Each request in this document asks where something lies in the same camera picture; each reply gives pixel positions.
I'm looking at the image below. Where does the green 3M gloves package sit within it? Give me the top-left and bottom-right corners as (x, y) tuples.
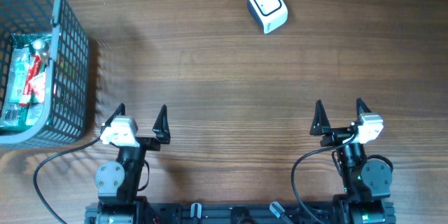
(1, 33), (52, 132)

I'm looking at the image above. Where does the right black camera cable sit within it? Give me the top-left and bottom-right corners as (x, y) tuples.
(290, 131), (358, 224)

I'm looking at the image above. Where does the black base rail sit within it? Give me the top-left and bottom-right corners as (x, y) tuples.
(84, 202), (397, 224)

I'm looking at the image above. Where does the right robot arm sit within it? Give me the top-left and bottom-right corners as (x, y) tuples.
(310, 98), (396, 224)

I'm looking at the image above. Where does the yellow liquid clear bottle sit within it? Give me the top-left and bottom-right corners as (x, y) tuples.
(31, 38), (52, 66)

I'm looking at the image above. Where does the left black camera cable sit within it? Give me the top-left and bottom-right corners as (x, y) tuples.
(33, 136), (102, 224)

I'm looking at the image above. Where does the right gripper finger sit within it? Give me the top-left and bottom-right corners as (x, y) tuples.
(309, 99), (331, 136)
(356, 98), (371, 116)

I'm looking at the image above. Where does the pale green wipes packet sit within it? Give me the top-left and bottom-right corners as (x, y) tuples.
(10, 48), (32, 103)

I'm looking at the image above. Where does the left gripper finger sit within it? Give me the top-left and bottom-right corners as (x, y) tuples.
(152, 104), (170, 137)
(101, 103), (125, 128)

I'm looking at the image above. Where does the red sachet packet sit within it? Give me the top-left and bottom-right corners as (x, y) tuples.
(19, 55), (46, 107)

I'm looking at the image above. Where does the white barcode scanner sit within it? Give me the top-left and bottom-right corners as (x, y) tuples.
(247, 0), (288, 34)

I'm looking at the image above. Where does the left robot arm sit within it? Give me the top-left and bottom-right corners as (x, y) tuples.
(84, 104), (171, 224)

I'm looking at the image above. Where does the grey plastic mesh basket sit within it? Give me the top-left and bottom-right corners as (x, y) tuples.
(1, 0), (90, 149)

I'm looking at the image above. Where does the black camera cable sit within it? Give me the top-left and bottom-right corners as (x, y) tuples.
(33, 136), (102, 224)
(290, 131), (358, 224)

